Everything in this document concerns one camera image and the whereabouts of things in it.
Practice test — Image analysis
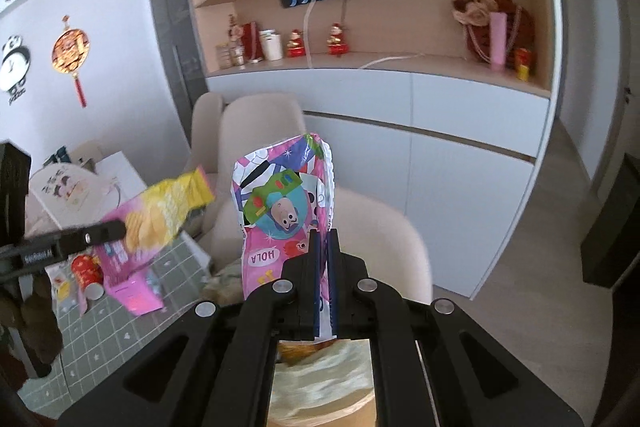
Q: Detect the red paper cup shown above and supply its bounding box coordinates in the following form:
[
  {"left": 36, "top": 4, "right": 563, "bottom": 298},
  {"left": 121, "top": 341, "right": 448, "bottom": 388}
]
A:
[{"left": 70, "top": 254, "right": 104, "bottom": 301}]

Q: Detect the yellow pink chips wrapper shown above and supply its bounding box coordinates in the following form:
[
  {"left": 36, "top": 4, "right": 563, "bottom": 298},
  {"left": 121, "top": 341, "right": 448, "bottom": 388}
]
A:
[{"left": 94, "top": 168, "right": 215, "bottom": 317}]

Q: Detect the colourful cartoon snack wrapper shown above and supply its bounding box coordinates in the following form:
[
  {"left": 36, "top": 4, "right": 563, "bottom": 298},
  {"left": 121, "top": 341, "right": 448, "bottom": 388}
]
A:
[{"left": 241, "top": 133, "right": 335, "bottom": 341}]

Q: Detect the trash bin with bag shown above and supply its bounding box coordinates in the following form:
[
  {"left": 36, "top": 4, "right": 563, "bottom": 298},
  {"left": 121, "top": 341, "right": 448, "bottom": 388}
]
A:
[{"left": 267, "top": 340, "right": 376, "bottom": 426}]

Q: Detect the green grid tablecloth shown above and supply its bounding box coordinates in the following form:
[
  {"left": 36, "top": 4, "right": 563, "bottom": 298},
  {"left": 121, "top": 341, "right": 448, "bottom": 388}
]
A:
[{"left": 18, "top": 235, "right": 209, "bottom": 418}]

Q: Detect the beige chair near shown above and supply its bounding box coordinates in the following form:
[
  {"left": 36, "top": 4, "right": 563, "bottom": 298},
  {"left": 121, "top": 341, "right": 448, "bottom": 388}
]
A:
[{"left": 332, "top": 186, "right": 433, "bottom": 305}]

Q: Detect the beige chair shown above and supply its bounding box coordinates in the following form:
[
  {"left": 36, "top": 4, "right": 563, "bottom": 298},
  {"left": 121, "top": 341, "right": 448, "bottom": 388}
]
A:
[
  {"left": 183, "top": 92, "right": 224, "bottom": 213},
  {"left": 332, "top": 186, "right": 433, "bottom": 305},
  {"left": 198, "top": 93, "right": 307, "bottom": 273}
]

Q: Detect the beige chair far left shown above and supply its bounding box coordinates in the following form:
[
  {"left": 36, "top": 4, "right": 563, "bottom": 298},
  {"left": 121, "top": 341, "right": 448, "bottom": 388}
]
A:
[{"left": 183, "top": 92, "right": 224, "bottom": 213}]

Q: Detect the white lower cabinet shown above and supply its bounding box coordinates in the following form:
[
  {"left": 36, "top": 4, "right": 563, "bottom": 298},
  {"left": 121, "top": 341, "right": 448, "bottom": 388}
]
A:
[{"left": 207, "top": 69, "right": 550, "bottom": 298}]

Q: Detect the beige chair middle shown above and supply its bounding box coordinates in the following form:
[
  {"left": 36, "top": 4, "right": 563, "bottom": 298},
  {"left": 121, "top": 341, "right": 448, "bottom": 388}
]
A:
[{"left": 198, "top": 93, "right": 307, "bottom": 273}]

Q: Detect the white canister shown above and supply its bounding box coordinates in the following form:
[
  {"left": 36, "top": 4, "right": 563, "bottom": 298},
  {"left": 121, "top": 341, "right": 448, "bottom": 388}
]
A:
[{"left": 259, "top": 29, "right": 283, "bottom": 62}]

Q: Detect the red figurine left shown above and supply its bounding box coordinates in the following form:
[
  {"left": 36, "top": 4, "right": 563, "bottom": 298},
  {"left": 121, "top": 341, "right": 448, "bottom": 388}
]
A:
[{"left": 286, "top": 29, "right": 306, "bottom": 58}]

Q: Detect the red figurine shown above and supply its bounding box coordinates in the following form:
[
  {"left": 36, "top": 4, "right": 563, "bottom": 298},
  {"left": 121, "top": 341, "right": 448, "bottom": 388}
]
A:
[
  {"left": 326, "top": 23, "right": 349, "bottom": 56},
  {"left": 286, "top": 29, "right": 306, "bottom": 58}
]

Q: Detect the red figurine right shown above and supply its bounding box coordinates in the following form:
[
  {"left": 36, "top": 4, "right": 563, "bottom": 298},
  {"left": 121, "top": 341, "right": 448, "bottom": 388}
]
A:
[{"left": 326, "top": 23, "right": 349, "bottom": 56}]

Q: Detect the panda wall sticker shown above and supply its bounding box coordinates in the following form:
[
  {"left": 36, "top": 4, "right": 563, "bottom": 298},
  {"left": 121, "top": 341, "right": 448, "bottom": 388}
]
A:
[{"left": 0, "top": 35, "right": 30, "bottom": 105}]

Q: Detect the red round wall ornament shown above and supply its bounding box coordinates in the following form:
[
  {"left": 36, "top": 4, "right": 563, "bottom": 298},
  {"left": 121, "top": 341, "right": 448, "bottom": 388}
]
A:
[{"left": 51, "top": 15, "right": 90, "bottom": 108}]

